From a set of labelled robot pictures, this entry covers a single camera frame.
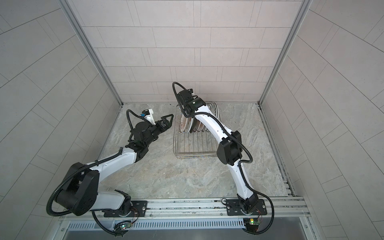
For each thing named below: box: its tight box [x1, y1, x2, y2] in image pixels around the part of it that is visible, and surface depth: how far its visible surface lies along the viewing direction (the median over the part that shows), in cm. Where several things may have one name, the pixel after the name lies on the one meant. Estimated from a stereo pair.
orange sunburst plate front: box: [189, 117, 202, 133], surface depth 91 cm
